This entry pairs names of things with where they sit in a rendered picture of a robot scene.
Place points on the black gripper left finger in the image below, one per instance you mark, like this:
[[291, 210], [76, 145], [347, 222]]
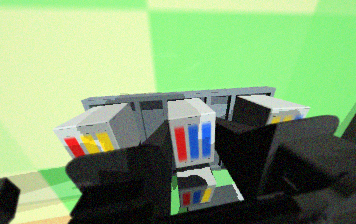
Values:
[[151, 160]]

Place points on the grey box with red and yellow stripes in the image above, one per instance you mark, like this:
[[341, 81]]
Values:
[[99, 129]]

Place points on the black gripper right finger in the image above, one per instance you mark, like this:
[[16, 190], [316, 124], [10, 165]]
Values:
[[248, 152]]

